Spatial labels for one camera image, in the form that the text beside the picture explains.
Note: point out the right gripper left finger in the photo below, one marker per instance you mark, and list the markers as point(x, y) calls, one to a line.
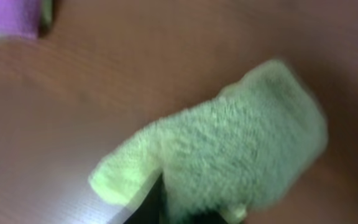
point(150, 208)

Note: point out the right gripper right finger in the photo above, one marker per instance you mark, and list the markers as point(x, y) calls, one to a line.
point(208, 218)

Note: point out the light green microfiber cloth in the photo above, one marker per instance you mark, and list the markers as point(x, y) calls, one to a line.
point(237, 152)

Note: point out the folded green cloth underneath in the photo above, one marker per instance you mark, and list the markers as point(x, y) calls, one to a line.
point(46, 12)

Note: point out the folded purple cloth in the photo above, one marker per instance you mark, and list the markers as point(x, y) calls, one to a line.
point(9, 17)

